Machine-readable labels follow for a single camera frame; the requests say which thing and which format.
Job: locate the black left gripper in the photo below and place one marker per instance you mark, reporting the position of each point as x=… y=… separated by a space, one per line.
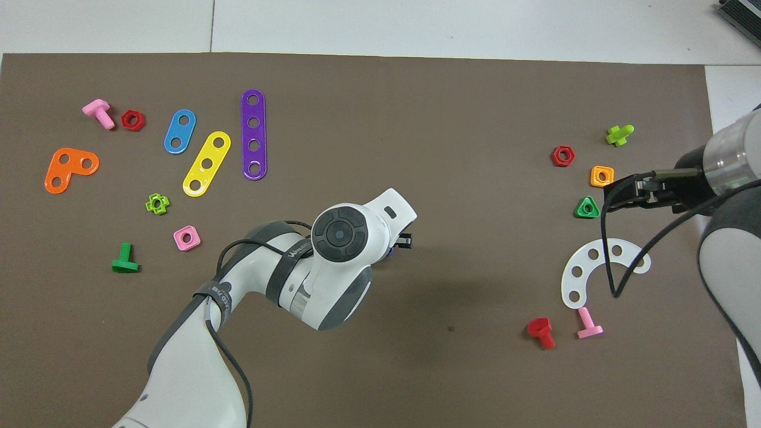
x=404 y=241

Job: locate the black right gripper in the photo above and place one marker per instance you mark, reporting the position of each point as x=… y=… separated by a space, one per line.
x=678 y=190

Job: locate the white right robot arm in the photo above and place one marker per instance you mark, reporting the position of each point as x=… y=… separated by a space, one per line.
x=731 y=261

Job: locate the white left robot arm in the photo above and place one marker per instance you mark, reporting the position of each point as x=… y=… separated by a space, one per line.
x=178 y=368

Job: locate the orange square plastic nut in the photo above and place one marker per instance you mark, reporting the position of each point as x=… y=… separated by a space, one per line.
x=594 y=176

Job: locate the green triangle plastic nut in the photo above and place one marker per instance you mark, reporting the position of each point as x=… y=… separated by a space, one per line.
x=579 y=212

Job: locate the lime cross-head plastic screw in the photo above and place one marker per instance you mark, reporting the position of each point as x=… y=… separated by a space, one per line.
x=618 y=137

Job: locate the red hexagon plastic nut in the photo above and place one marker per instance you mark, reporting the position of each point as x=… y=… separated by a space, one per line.
x=141 y=123
x=555 y=156

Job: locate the white curved perforated plate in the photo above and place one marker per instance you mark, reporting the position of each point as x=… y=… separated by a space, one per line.
x=584 y=263

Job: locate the brown table mat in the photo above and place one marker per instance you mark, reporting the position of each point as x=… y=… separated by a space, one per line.
x=416 y=119

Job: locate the pink plastic screw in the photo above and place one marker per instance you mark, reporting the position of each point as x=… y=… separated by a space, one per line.
x=588 y=330
x=97 y=109

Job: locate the red plastic screw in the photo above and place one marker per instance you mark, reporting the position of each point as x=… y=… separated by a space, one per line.
x=540 y=327

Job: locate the purple four-hole plastic plate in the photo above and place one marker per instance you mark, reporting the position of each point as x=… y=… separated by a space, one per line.
x=254 y=134

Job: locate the pink square plastic nut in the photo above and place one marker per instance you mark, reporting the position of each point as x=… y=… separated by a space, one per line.
x=195 y=242

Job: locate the yellow three-hole plastic plate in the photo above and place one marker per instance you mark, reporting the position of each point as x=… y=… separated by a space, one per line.
x=213 y=153

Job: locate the black ribbed device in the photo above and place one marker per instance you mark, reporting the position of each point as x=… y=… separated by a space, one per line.
x=740 y=15

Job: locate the lime cross plastic nut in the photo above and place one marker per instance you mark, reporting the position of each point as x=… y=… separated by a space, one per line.
x=164 y=203

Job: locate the blue two-hole plastic plate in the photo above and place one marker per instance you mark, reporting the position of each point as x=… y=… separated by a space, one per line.
x=180 y=131

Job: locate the green plastic screw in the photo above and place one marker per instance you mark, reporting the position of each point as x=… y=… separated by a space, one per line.
x=125 y=264

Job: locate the orange heart-shaped plastic plate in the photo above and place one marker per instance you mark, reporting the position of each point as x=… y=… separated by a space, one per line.
x=71 y=171

